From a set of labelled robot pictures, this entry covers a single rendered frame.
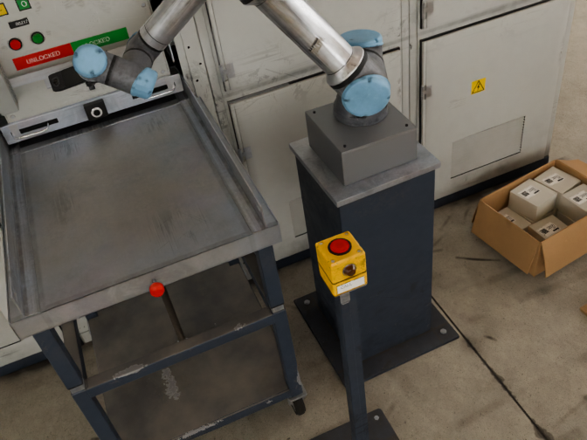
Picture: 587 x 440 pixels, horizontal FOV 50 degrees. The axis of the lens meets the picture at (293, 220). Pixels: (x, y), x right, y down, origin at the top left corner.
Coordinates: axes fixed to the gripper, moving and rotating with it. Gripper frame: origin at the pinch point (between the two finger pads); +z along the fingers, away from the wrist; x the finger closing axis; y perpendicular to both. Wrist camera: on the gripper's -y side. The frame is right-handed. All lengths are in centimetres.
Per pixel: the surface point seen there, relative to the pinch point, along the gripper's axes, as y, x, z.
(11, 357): -60, -81, 46
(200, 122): 25.5, -21.7, -4.2
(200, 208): 15, -41, -36
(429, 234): 78, -74, -21
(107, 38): 8.7, 8.4, 1.1
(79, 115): -6.1, -9.2, 10.1
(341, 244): 37, -53, -69
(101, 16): 9.4, 14.1, -2.1
